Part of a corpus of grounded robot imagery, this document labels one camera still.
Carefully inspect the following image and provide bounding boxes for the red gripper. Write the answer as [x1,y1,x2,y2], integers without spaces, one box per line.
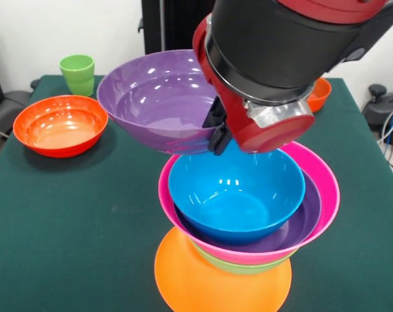
[192,14,316,157]

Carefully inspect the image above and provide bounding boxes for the pink bowl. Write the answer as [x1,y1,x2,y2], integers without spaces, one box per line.
[157,141,341,266]

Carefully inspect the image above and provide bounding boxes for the small red-orange bowl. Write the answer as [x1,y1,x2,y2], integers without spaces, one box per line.
[306,77,332,114]

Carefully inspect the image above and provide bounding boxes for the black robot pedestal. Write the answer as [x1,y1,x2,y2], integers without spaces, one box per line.
[138,0,217,56]

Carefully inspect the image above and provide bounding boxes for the tangle of cables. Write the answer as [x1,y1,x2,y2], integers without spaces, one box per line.
[377,103,393,178]

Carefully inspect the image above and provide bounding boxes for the dark green tablecloth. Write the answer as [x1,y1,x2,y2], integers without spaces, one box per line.
[0,74,393,312]

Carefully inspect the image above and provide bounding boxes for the green cup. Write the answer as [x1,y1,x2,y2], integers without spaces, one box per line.
[59,54,96,98]

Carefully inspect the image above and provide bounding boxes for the purple bowl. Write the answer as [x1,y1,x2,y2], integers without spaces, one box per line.
[173,174,323,254]
[96,49,224,155]

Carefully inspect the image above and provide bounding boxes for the green bowl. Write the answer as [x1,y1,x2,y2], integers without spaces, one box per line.
[196,248,295,276]

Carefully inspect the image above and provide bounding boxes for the blue bowl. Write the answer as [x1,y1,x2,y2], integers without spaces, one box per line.
[168,142,306,246]

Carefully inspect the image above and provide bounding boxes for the large red-orange bowl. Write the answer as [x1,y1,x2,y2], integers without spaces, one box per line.
[12,94,109,159]

